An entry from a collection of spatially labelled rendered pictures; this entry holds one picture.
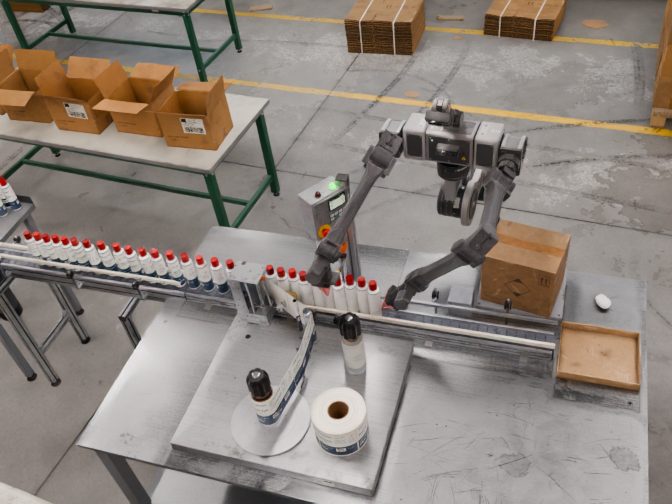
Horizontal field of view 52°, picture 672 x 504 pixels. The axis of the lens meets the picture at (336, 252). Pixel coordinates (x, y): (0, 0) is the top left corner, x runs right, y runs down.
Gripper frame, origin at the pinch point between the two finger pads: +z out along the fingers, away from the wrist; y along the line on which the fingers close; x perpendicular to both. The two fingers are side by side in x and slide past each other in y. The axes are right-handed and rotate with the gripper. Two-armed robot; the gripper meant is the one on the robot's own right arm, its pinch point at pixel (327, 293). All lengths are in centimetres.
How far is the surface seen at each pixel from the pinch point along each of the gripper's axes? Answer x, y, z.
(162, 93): 158, -160, 13
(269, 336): -0.9, -29.7, 31.3
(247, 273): 8.9, -38.5, 4.6
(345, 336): -12.8, 10.1, 8.3
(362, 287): 18.7, 7.7, 13.9
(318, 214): 18.9, -6.9, -23.2
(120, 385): -35, -86, 37
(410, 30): 404, -59, 84
